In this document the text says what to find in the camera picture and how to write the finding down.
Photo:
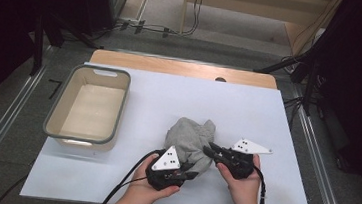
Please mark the dark cabinet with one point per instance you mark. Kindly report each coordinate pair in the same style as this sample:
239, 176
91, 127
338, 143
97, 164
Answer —
108, 1

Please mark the light wooden furniture frame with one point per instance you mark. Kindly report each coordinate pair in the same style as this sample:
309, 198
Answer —
244, 11

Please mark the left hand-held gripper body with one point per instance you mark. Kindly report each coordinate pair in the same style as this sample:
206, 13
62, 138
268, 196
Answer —
167, 161

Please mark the person's right hand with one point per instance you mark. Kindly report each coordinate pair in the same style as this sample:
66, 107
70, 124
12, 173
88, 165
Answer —
244, 191

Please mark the black tripod stand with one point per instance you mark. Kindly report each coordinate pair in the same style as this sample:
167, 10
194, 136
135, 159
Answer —
39, 44

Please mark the metal floor rail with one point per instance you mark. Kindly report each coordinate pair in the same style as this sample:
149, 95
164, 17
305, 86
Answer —
2, 128
312, 144

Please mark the wooden table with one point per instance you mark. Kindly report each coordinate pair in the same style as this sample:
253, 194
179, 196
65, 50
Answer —
172, 66

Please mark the white power strip with plugs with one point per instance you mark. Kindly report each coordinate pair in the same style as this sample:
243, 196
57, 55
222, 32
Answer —
131, 20

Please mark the white sheet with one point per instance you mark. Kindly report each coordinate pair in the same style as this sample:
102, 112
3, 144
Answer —
235, 104

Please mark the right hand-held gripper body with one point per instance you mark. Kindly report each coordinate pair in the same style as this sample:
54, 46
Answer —
240, 161

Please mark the person's left hand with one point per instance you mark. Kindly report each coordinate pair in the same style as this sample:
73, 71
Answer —
146, 195

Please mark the beige bin with grey rim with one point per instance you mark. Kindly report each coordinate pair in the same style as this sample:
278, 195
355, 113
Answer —
90, 113

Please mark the grey shorts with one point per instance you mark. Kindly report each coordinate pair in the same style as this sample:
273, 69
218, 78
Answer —
189, 136

